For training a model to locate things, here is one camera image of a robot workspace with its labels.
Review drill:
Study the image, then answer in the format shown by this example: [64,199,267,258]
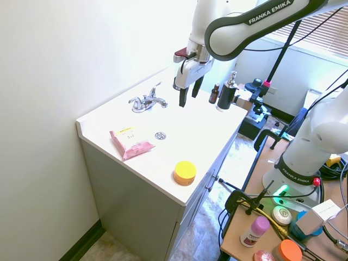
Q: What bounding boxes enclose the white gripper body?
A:
[172,58,214,91]

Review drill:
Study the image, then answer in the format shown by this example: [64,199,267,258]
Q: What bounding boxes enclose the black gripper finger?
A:
[178,86,189,108]
[191,76,204,98]

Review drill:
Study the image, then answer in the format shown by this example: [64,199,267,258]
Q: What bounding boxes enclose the small amber dropper bottle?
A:
[208,83,220,104]

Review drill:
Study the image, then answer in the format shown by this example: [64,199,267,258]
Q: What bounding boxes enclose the black soap pump dispenser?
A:
[216,70,239,113]

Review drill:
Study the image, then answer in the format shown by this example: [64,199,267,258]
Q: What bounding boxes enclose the chrome sink faucet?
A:
[128,81,169,114]

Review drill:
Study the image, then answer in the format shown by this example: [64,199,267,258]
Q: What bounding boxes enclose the pink wipes packet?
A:
[109,125,156,162]

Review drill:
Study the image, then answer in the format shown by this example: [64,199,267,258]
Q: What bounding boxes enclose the yellow lidded orange jar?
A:
[172,160,197,187]

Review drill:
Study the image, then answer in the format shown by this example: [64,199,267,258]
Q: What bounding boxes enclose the black table clamp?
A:
[225,180,275,216]
[254,129,294,151]

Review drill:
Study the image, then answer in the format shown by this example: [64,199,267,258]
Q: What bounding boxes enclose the grey vanity cabinet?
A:
[80,119,247,261]

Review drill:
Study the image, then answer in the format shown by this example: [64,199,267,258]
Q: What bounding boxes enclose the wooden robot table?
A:
[219,130,348,261]

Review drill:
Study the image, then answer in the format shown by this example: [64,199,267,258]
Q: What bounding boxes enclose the window blinds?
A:
[268,5,348,59]

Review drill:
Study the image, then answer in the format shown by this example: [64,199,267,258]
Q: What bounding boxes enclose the pink capped deodorant stick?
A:
[240,216,271,248]

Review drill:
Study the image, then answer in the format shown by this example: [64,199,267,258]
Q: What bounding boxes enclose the round white soap tin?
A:
[271,206,293,226]

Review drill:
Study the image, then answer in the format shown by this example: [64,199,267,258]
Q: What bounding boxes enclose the white cardboard box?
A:
[295,199,342,235]

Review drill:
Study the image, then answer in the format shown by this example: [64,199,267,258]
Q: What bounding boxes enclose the pink round soap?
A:
[253,250,276,261]

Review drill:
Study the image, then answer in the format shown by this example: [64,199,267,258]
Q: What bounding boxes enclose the blue round container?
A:
[288,210,324,242]

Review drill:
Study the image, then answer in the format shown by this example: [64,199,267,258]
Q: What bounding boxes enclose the orange lidded container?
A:
[273,239,303,261]

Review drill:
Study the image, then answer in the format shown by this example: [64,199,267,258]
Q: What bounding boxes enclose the red wrist camera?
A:
[173,47,191,64]

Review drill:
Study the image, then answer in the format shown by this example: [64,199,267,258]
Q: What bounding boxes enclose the black camera tripod stand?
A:
[244,19,302,120]

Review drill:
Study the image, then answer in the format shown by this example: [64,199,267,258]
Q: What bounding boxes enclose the yellow cable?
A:
[236,198,289,238]

